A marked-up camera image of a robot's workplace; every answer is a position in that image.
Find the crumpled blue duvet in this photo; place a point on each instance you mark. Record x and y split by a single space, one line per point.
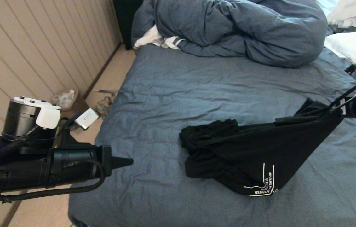
244 28

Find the blue bed sheet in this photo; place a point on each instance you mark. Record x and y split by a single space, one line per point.
228 88

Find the black bedside cabinet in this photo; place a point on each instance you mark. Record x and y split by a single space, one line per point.
126 22

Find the white plastic bin bag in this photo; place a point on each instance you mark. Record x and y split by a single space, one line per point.
64 96

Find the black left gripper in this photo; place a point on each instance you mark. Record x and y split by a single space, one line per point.
55 167

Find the black t-shirt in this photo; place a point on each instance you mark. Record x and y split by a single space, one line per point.
260 151

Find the white striped garment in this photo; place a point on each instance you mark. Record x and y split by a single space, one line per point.
151 37

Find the brown trash bin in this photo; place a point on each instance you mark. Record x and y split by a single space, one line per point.
77 102

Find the white pillow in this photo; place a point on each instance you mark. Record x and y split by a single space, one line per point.
351 44

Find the thin metal rod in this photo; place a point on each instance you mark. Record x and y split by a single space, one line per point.
105 91

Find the small clutter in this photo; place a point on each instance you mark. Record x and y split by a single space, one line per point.
104 105

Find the dark patterned cloth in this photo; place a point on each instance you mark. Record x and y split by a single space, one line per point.
343 29

